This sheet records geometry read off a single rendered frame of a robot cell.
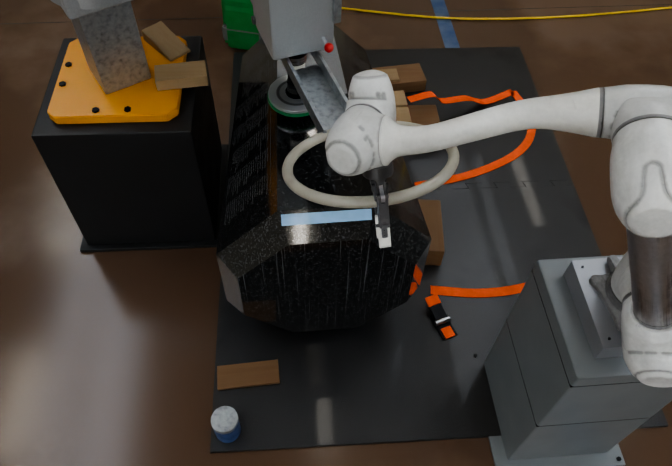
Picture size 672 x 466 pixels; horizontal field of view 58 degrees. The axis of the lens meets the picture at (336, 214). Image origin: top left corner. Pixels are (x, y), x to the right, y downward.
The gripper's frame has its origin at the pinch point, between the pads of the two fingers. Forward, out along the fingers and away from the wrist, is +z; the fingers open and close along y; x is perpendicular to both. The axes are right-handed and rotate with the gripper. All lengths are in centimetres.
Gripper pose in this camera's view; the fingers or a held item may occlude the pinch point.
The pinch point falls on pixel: (383, 231)
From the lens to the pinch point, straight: 154.8
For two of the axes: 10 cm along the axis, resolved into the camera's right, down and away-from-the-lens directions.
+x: -9.9, 1.4, -0.2
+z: 1.1, 8.5, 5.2
